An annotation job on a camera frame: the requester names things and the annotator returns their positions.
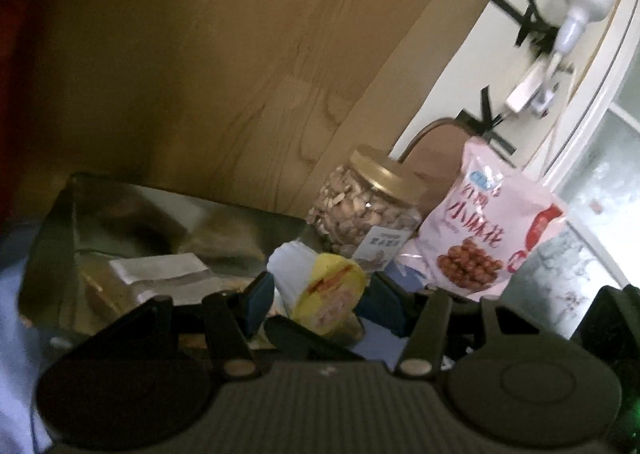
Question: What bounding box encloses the blue printed bed sheet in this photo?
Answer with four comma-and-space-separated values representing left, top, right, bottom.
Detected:
0, 219, 436, 454

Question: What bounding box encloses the yellow-lidded jelly cup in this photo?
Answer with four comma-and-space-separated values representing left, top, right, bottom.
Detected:
267, 241, 369, 336

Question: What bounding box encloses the black tape strip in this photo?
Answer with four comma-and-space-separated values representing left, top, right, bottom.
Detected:
491, 0, 576, 78
457, 87, 517, 155

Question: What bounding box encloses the brown chair back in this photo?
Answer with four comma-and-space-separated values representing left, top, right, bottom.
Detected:
400, 117, 482, 187

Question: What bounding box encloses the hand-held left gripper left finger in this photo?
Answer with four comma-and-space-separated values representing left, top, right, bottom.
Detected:
95, 272, 277, 380

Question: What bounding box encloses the white window frame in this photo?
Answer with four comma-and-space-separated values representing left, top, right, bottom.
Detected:
542, 0, 640, 287

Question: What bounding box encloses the white power cable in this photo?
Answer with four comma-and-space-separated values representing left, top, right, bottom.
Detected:
544, 59, 576, 170

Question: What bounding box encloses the pink snack bag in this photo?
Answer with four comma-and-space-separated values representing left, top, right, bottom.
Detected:
399, 136, 569, 304

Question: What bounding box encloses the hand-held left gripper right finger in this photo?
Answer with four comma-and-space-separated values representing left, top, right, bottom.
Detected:
359, 272, 547, 380

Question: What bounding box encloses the dark printed cardboard box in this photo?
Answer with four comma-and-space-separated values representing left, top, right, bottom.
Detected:
17, 172, 312, 332

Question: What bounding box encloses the clear nut jar gold lid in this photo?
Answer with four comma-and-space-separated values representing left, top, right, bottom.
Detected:
306, 146, 427, 273

